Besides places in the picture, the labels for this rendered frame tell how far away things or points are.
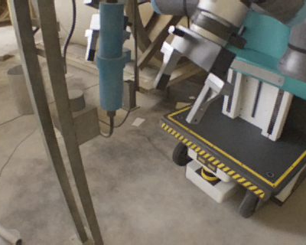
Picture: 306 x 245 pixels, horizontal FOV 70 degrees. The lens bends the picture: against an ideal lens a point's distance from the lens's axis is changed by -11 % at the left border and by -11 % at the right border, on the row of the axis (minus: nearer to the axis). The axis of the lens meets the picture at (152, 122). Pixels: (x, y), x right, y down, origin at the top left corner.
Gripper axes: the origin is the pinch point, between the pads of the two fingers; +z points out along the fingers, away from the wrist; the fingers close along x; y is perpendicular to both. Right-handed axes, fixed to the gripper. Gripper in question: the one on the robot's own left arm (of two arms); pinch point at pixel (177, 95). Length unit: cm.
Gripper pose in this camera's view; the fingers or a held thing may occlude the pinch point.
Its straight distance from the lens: 50.7
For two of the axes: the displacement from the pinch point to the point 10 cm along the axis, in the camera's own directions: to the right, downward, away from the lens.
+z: -4.1, 8.2, 4.1
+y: -7.9, -0.8, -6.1
